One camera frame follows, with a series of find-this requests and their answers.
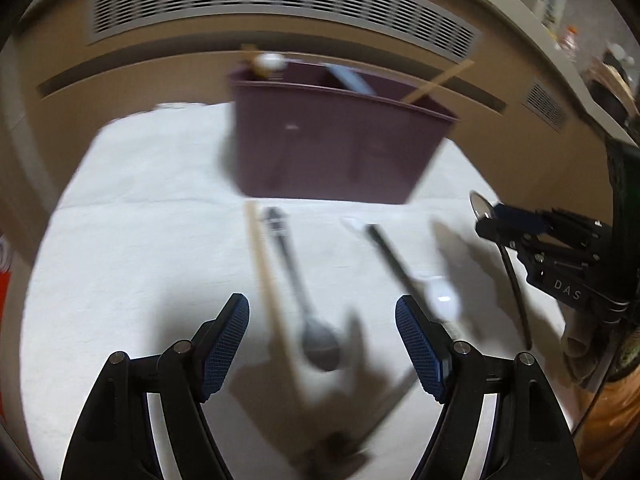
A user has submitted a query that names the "maroon plastic utensil caddy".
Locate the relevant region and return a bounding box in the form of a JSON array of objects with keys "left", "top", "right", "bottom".
[{"left": 228, "top": 60, "right": 458, "bottom": 205}]

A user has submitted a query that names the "small grey vent grille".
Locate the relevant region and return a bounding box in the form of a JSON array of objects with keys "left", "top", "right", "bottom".
[{"left": 523, "top": 78, "right": 568, "bottom": 132}]

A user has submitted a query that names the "white textured table cloth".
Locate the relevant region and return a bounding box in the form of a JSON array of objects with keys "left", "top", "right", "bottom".
[{"left": 19, "top": 102, "right": 582, "bottom": 480}]

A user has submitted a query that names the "long grey vent grille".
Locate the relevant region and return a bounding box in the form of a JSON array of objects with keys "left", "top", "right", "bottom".
[{"left": 88, "top": 0, "right": 482, "bottom": 62}]

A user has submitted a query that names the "white plastic spoon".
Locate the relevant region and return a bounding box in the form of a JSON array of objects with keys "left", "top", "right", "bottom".
[{"left": 341, "top": 217, "right": 462, "bottom": 323}]

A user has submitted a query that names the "small steel spoon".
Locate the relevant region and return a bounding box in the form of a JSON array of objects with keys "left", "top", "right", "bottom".
[{"left": 250, "top": 52, "right": 288, "bottom": 79}]

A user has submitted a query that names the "brown glossy spoon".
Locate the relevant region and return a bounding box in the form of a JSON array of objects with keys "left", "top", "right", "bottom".
[{"left": 469, "top": 191, "right": 533, "bottom": 351}]

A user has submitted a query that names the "light blue plastic spoon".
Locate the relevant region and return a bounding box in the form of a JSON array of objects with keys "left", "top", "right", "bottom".
[{"left": 326, "top": 64, "right": 375, "bottom": 96}]

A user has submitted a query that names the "wooden spoon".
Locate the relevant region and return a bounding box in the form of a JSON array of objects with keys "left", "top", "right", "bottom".
[{"left": 241, "top": 44, "right": 262, "bottom": 66}]

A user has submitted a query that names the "red box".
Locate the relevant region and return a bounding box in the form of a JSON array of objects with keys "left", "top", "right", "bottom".
[{"left": 0, "top": 231, "right": 16, "bottom": 411}]

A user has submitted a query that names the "black smiley handle spoon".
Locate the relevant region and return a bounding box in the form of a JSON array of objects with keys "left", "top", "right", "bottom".
[{"left": 264, "top": 207, "right": 342, "bottom": 373}]

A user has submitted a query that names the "black handle utensil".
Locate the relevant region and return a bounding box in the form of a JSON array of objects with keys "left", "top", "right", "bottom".
[{"left": 365, "top": 224, "right": 471, "bottom": 346}]

